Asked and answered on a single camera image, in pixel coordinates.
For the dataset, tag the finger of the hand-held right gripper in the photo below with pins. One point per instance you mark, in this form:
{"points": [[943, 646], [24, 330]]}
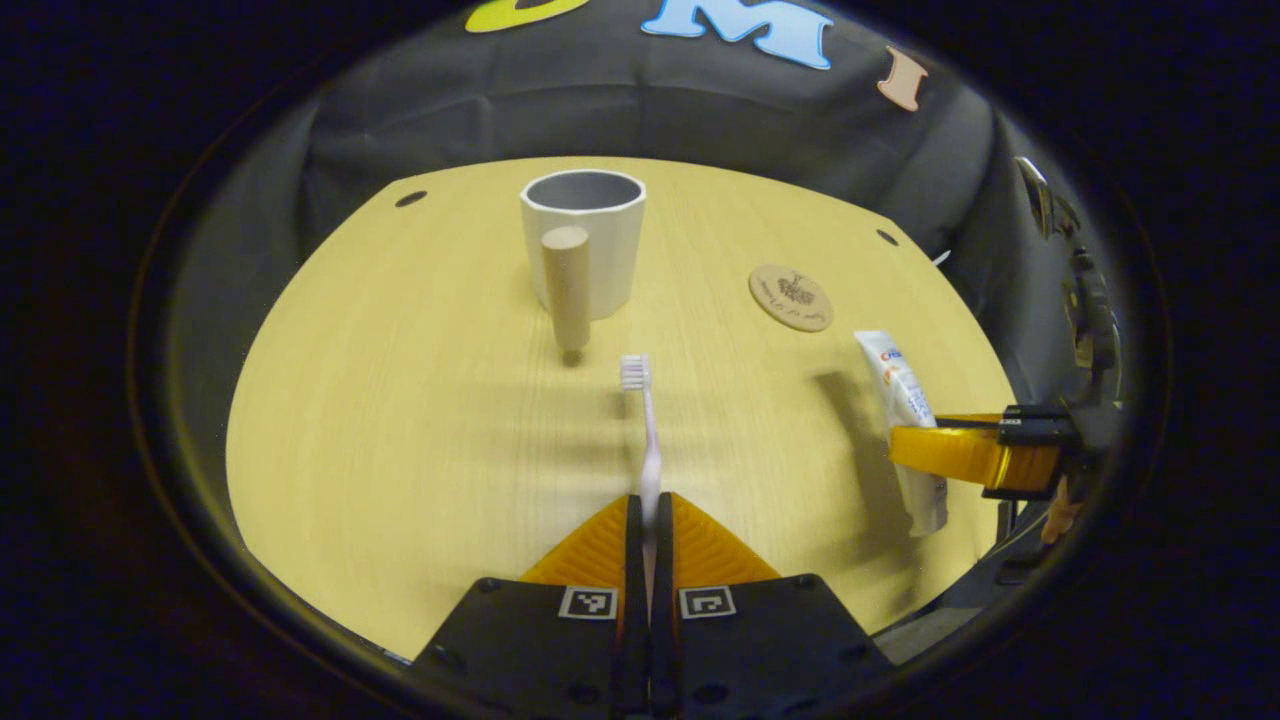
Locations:
{"points": [[1035, 432]]}

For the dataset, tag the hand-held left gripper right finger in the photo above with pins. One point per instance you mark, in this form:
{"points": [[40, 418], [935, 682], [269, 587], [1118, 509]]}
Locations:
{"points": [[664, 640]]}

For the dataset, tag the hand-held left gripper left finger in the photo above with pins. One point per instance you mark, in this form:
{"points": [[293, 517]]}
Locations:
{"points": [[634, 600]]}

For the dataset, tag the white toothpaste tube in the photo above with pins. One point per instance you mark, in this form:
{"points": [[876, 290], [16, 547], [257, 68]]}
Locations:
{"points": [[900, 385]]}

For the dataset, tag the pale pink toothbrush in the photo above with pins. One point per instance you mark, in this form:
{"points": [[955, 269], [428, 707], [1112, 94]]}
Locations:
{"points": [[650, 450]]}

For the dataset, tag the round wooden coaster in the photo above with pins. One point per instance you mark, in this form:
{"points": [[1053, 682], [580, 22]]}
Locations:
{"points": [[790, 297]]}

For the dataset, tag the black backdrop cloth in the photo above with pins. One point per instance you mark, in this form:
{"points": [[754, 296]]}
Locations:
{"points": [[480, 110]]}

